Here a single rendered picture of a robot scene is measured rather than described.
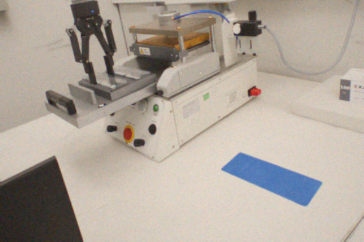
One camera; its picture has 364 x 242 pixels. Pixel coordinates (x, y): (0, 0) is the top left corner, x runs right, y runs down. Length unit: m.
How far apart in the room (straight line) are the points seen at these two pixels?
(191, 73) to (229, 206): 0.40
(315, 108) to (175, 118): 0.46
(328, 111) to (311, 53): 0.40
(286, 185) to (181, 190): 0.26
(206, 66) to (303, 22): 0.54
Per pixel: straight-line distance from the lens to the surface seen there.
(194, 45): 1.02
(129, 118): 1.04
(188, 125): 0.97
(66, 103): 0.82
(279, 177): 0.85
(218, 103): 1.06
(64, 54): 2.38
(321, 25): 1.36
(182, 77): 0.91
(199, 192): 0.81
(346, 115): 1.05
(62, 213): 0.46
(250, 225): 0.73
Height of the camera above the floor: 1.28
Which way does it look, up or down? 20 degrees down
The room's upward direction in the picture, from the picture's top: 9 degrees counter-clockwise
